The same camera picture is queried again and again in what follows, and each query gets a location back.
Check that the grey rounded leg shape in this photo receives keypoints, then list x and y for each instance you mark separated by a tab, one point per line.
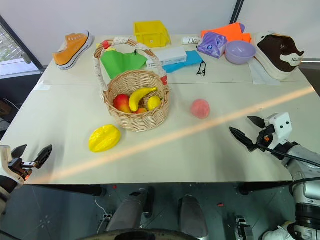
130	210
192	215

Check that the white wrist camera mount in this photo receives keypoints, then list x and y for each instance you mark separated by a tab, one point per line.
5	160
282	127

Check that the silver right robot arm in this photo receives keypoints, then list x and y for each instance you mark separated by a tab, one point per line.
305	156

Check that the small orange toy fruit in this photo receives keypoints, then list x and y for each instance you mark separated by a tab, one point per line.
140	110

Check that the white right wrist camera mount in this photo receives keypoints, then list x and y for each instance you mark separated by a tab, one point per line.
282	127

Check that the purple tissue pack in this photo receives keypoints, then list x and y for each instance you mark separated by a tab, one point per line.
212	45

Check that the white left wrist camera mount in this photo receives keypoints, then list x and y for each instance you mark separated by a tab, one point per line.
5	160

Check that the neon orange cloth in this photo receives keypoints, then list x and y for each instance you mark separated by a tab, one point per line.
222	29

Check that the yellow toy banana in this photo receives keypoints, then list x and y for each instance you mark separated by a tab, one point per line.
136	98

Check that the clear white plastic bag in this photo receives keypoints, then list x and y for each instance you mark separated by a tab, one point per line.
260	75

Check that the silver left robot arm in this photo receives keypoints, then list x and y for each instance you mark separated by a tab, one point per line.
6	184

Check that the purple plastic bowl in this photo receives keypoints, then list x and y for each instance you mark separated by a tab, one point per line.
240	52

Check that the blue cloth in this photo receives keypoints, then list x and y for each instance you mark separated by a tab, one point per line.
186	61

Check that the red yellow toy mango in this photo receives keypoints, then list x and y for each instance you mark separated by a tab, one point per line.
121	102

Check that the white Dove packet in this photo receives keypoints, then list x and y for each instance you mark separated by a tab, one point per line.
191	40

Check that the white cardboard box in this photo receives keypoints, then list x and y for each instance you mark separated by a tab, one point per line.
170	55

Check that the yellow plastic bin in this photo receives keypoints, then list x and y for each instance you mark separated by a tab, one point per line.
150	36

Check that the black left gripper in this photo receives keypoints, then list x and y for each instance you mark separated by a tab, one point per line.
18	167

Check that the yellow toy starfruit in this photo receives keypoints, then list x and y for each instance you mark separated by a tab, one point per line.
105	138

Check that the orange canvas sneaker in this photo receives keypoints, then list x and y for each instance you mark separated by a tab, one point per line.
70	50

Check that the yellow toy lemon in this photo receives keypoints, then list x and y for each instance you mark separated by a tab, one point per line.
153	103

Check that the pink toy peach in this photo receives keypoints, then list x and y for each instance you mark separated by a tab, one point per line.
200	109

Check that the black window frame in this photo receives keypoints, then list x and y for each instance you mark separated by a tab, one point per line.
22	42

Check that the black upright pole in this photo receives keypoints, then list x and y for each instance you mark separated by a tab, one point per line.
236	11

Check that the dark side table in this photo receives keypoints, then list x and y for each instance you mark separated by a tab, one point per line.
312	75

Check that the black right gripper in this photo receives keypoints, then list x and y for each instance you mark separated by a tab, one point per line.
265	136

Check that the brown and white shoe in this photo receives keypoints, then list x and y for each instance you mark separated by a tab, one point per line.
275	52

